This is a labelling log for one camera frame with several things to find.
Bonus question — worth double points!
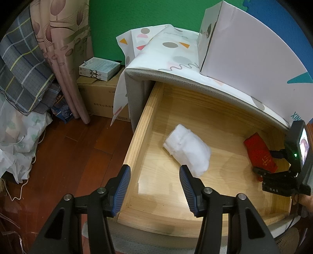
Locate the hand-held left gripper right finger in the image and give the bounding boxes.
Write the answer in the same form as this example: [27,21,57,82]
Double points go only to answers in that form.
[179,165,280,254]

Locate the red cloth item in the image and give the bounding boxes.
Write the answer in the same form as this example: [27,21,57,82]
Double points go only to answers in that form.
[243,132,278,173]

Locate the grey plaid blanket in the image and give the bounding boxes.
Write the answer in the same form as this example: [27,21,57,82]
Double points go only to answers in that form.
[0,10,61,115]

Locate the brown cardboard box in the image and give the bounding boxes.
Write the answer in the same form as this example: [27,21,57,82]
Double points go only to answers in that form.
[77,67,131,123]

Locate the pink patterned curtain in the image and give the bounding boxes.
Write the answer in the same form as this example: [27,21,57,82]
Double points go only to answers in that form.
[29,0,94,125]

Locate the wooden drawer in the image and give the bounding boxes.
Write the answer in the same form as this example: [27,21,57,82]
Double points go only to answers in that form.
[82,82,300,254]

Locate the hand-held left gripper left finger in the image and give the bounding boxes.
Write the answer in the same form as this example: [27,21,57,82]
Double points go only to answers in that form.
[29,164,132,254]

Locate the blue foam mat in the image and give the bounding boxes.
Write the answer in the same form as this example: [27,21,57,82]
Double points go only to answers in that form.
[241,0,313,52]

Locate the blue packet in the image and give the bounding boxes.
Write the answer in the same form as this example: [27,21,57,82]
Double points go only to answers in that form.
[50,95,74,123]

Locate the green foam mat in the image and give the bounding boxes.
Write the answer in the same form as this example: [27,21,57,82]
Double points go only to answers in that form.
[88,0,250,66]

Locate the white cord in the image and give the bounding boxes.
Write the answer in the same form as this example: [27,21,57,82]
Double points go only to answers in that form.
[4,135,47,202]

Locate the white shape-patterned cloth cover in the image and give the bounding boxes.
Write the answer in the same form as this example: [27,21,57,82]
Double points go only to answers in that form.
[110,24,296,126]

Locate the white plastic bags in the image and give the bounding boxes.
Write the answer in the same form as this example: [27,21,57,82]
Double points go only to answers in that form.
[0,93,53,183]

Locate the white sock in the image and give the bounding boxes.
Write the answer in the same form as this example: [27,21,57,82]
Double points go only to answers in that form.
[163,124,212,177]

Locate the white cardboard box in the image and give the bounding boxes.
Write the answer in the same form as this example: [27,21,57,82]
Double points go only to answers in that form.
[197,0,313,123]

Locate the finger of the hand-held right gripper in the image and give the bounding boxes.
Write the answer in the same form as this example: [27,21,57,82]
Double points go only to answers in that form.
[269,149,287,159]
[253,166,273,182]

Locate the small white carton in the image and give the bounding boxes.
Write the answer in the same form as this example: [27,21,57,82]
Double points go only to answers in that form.
[79,57,121,81]

